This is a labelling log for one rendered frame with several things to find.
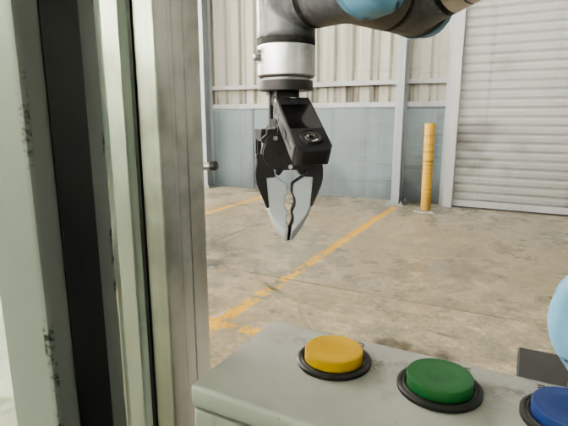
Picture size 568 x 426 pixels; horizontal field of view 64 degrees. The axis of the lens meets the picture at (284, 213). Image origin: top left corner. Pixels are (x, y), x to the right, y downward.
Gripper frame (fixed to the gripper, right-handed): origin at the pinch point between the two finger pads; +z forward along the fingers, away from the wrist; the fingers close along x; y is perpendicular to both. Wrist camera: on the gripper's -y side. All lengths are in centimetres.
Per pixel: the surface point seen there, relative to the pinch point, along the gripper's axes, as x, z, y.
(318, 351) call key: 4.7, 0.2, -31.6
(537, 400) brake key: -5.8, 0.2, -39.4
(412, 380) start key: 0.0, 0.3, -36.1
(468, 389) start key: -2.7, 0.3, -37.5
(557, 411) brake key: -6.1, 0.2, -40.5
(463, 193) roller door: -307, 74, 431
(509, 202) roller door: -345, 80, 400
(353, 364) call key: 2.8, 0.6, -33.2
